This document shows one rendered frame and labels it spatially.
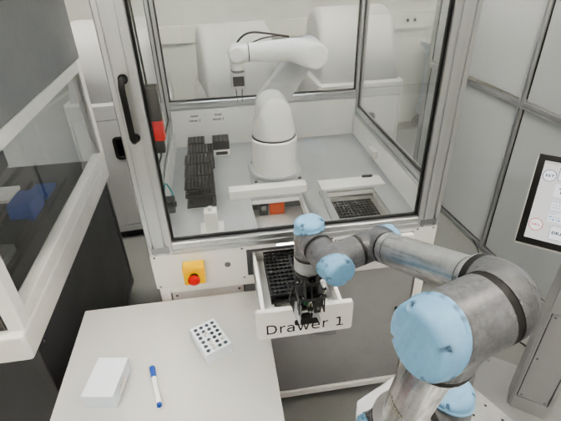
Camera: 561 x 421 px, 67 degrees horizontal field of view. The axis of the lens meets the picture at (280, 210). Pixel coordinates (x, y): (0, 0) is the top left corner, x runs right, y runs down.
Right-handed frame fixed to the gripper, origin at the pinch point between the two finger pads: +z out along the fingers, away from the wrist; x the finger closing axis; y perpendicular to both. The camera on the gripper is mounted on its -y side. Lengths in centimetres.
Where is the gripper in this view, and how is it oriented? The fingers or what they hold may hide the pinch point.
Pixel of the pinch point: (305, 317)
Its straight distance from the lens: 127.4
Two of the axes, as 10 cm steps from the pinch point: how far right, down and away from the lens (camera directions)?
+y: 1.5, 5.2, -8.4
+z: 0.2, 8.5, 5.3
